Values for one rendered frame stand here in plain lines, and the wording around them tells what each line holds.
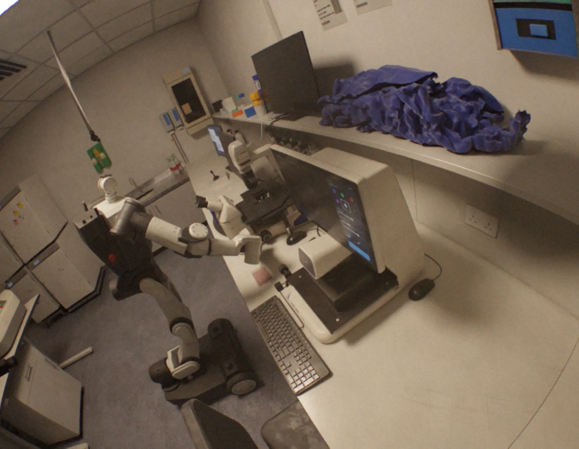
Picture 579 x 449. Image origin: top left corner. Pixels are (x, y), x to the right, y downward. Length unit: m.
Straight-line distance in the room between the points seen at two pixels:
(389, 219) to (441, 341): 0.44
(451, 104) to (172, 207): 3.22
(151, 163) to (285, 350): 3.41
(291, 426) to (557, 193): 1.15
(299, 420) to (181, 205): 2.93
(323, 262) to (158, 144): 3.40
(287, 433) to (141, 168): 3.62
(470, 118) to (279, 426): 1.27
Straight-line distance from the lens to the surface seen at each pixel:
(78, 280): 4.07
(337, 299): 0.87
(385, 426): 0.85
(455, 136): 0.75
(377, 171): 0.69
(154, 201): 3.49
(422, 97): 0.74
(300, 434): 1.17
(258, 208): 1.38
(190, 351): 1.77
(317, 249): 0.81
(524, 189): 0.64
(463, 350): 0.94
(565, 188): 0.69
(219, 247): 1.06
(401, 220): 0.83
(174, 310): 1.51
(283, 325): 1.04
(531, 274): 1.10
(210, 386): 1.84
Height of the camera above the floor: 1.59
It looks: 33 degrees down
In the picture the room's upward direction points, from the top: 23 degrees counter-clockwise
